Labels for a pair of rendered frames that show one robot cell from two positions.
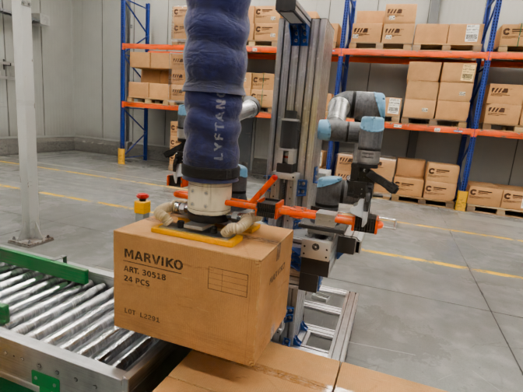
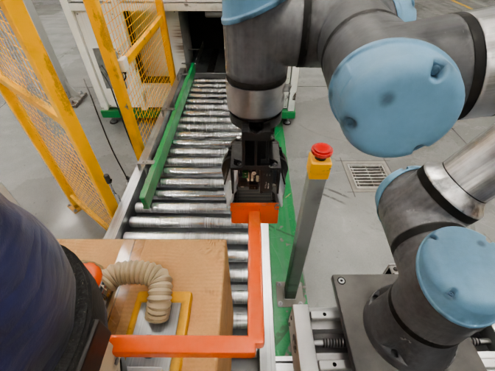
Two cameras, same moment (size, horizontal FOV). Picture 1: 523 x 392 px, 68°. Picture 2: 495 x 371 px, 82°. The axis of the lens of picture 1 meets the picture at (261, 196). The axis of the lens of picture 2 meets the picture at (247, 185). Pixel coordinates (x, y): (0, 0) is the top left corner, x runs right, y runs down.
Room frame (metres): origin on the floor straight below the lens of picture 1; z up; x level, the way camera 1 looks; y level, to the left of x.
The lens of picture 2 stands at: (1.70, 0.05, 1.60)
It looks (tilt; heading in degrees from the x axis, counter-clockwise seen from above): 44 degrees down; 71
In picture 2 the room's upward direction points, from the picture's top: straight up
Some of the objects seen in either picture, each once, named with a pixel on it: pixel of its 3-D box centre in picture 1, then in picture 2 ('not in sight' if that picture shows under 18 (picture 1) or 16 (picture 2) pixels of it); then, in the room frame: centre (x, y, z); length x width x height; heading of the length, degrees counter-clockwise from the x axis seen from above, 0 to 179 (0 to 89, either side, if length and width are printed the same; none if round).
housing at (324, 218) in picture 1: (326, 218); not in sight; (1.33, -0.24, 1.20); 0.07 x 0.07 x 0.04; 71
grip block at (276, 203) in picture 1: (269, 208); not in sight; (1.40, -0.03, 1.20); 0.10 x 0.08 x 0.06; 161
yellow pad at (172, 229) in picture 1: (196, 229); not in sight; (1.39, 0.23, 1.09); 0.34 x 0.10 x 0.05; 71
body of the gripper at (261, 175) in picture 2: (186, 151); (255, 147); (1.82, 0.37, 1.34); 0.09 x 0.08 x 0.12; 71
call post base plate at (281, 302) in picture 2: not in sight; (289, 293); (2.16, 0.68, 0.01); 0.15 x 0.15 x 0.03; 71
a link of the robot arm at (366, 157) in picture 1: (367, 157); not in sight; (1.30, -0.35, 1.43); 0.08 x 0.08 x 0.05
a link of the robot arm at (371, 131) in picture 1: (370, 134); not in sight; (1.30, -0.35, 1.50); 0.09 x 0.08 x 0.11; 168
